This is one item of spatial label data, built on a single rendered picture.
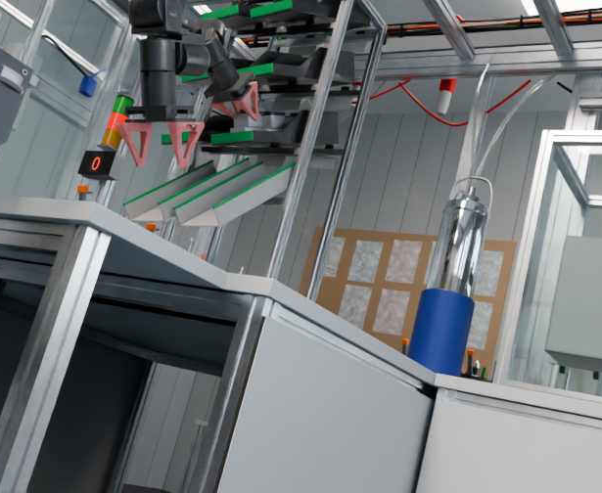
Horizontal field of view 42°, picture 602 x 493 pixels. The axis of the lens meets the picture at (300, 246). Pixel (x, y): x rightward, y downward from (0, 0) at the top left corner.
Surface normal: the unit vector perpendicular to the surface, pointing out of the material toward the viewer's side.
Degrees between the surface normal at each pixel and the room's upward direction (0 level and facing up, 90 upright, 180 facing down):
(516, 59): 90
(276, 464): 90
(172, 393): 90
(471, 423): 90
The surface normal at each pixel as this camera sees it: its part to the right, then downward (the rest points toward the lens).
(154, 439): 0.82, 0.07
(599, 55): -0.50, -0.34
